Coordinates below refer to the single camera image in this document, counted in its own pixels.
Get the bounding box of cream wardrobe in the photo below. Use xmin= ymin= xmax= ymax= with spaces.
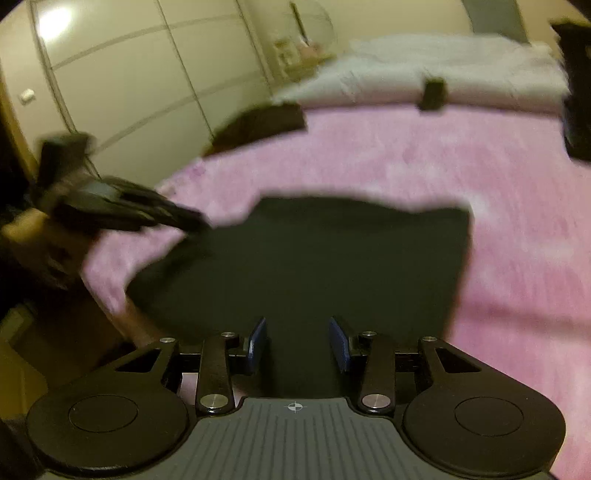
xmin=0 ymin=0 xmax=278 ymax=185

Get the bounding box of cream bedside table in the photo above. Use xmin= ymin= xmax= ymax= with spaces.
xmin=270 ymin=32 xmax=338 ymax=90

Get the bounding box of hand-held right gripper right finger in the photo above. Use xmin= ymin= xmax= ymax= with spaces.
xmin=328 ymin=316 xmax=499 ymax=413

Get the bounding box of black phone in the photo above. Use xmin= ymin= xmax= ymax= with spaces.
xmin=419 ymin=78 xmax=448 ymax=112

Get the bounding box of pile of black clothes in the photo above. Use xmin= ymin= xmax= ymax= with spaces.
xmin=203 ymin=102 xmax=308 ymax=158

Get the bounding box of round mirror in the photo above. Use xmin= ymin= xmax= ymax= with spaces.
xmin=288 ymin=0 xmax=334 ymax=49

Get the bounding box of grey pillow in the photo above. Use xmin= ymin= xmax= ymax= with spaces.
xmin=464 ymin=0 xmax=529 ymax=44

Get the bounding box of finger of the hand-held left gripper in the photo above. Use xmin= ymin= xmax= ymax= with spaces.
xmin=104 ymin=176 xmax=208 ymax=221
xmin=99 ymin=203 xmax=214 ymax=232

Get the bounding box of person's left hand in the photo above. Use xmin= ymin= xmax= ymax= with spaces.
xmin=0 ymin=208 xmax=102 ymax=291

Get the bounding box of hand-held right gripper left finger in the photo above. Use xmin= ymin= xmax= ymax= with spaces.
xmin=92 ymin=318 xmax=267 ymax=415

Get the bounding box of stack of folded dark clothes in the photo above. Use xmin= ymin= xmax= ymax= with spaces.
xmin=551 ymin=21 xmax=591 ymax=162

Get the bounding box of black long-sleeve shirt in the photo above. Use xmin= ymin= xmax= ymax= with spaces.
xmin=124 ymin=196 xmax=474 ymax=398

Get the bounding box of grey striped duvet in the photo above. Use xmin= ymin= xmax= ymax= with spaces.
xmin=270 ymin=34 xmax=571 ymax=114

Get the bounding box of pink floral blanket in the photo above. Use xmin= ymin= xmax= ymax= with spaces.
xmin=81 ymin=104 xmax=591 ymax=480

